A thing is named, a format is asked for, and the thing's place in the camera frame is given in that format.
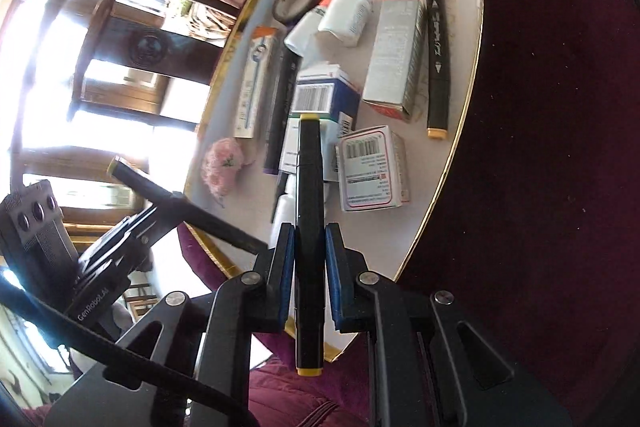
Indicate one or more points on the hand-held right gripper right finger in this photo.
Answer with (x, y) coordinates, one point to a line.
(336, 277)

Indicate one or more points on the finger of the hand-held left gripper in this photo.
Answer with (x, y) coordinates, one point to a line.
(117, 247)
(162, 212)

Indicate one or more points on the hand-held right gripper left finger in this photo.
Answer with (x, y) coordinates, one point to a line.
(285, 277)

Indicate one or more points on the black marker with yellow caps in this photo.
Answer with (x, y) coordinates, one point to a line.
(310, 207)
(220, 227)

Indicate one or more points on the small white tube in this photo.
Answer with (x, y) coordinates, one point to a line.
(286, 214)

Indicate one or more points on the pink fluffy ball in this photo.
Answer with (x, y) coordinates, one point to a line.
(222, 167)

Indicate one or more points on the white tray with gold rim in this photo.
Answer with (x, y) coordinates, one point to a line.
(430, 187)

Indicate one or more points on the black marker with purple caps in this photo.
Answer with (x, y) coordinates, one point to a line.
(280, 117)

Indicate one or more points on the white orange slim box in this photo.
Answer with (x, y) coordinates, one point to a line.
(255, 87)

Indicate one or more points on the blue and white box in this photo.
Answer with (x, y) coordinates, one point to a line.
(345, 99)

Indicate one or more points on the white bottle with red label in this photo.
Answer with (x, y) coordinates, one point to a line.
(305, 32)

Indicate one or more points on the tall silver box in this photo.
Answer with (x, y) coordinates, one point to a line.
(395, 52)

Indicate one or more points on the black marker with tan caps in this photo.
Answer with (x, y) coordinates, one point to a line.
(436, 57)

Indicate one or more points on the plain white bottle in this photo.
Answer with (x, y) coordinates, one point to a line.
(350, 12)

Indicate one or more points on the dark wooden chair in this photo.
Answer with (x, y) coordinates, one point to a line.
(145, 47)

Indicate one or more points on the stack of papers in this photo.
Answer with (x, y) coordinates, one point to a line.
(207, 14)

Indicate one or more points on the maroon velvet blanket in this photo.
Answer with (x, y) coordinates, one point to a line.
(550, 157)

